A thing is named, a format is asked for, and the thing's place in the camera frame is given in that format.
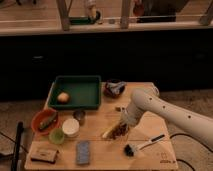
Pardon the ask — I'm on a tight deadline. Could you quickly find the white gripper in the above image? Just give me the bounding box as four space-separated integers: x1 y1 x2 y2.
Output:
121 103 144 127

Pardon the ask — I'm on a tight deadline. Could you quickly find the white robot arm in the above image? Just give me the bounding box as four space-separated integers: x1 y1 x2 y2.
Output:
121 88 213 146

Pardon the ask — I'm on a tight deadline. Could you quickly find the pale yellow banana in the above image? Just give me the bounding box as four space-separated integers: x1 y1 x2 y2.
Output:
102 123 119 139

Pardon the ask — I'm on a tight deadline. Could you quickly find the crumpled silver cloth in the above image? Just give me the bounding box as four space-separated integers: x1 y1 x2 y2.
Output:
107 81 126 94

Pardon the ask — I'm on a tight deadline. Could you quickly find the dark red bowl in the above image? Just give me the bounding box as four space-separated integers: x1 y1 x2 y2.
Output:
104 79 126 98

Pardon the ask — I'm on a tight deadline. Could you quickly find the black white brush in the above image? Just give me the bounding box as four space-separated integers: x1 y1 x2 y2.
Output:
124 134 165 157

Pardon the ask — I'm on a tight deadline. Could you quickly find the small metal cup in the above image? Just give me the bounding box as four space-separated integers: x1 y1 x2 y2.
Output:
73 110 86 125

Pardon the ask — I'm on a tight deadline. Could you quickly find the blue sponge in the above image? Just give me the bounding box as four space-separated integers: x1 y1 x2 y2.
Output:
76 141 90 165

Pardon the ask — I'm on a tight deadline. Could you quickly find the white round container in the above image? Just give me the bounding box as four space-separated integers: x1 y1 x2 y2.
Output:
62 118 80 137

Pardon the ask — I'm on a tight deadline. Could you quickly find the green plastic tray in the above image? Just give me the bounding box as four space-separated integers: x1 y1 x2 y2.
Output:
48 75 101 110

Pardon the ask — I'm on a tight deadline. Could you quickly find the yellow round fruit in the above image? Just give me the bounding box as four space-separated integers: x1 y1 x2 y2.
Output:
57 92 70 103

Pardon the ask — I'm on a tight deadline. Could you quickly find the small green cup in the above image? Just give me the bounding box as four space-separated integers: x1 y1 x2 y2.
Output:
49 128 64 145

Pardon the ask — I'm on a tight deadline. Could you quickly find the green vegetable in bowl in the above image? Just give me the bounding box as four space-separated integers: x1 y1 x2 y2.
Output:
39 113 58 131

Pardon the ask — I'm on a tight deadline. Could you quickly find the orange plastic bowl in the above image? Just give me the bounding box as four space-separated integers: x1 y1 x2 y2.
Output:
31 108 59 135

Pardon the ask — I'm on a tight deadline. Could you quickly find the brown wooden block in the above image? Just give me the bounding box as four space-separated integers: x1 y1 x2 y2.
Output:
30 148 59 164

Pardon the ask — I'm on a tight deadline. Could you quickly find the black vertical pole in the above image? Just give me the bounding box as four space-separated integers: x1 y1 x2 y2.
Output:
11 122 24 171

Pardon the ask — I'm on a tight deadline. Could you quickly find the black cable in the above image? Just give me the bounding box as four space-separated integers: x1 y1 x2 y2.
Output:
169 132 213 171

